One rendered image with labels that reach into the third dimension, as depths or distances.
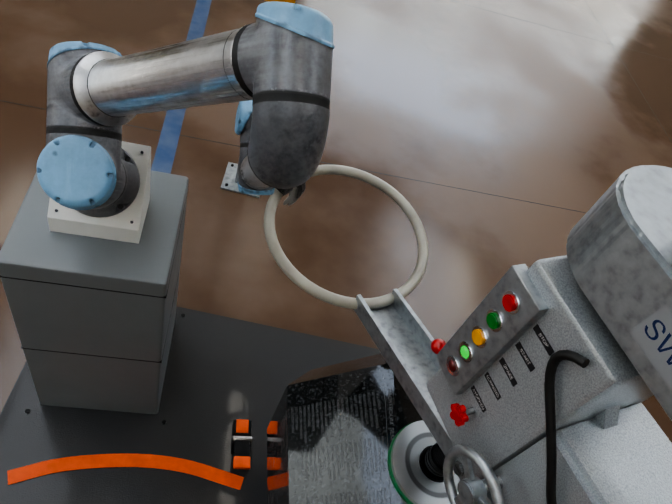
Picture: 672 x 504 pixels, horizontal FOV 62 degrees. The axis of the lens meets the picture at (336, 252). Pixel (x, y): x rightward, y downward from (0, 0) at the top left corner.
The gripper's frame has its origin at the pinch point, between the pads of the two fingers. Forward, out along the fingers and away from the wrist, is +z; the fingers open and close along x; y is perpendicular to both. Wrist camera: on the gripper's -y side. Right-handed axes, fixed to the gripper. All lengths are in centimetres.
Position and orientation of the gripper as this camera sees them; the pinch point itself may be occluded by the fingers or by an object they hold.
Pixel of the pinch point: (285, 195)
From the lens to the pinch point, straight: 170.5
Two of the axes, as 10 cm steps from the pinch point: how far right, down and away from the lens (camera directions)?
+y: -6.3, 5.1, -5.8
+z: -2.8, 5.5, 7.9
